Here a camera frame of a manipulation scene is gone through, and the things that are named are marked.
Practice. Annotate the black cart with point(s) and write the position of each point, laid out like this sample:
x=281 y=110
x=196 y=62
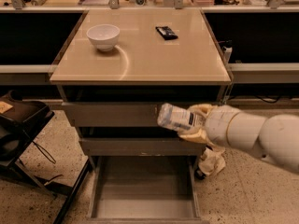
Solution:
x=20 y=123

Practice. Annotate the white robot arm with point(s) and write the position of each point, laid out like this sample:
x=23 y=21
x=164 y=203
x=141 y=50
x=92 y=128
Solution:
x=273 y=140

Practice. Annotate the grey bottom drawer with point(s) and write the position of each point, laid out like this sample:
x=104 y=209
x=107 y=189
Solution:
x=144 y=190

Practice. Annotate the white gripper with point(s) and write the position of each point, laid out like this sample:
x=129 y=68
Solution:
x=217 y=124

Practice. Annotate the blue label plastic bottle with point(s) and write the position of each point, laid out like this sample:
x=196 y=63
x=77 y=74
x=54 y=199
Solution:
x=179 y=119

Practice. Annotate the white ceramic bowl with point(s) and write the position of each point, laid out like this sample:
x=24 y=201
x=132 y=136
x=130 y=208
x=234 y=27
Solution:
x=104 y=36

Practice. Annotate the grey top drawer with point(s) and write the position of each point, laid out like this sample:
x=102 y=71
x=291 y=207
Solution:
x=129 y=105

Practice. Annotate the grey middle drawer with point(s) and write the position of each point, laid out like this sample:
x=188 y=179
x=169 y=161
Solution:
x=135 y=141

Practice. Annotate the grey drawer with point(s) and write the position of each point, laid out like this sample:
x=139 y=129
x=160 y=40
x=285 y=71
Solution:
x=135 y=141
x=129 y=105
x=144 y=190

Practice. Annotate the grey drawer cabinet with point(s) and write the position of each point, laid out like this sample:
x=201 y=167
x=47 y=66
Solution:
x=142 y=57

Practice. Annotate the black snack packet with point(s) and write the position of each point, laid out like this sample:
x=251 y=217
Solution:
x=166 y=32

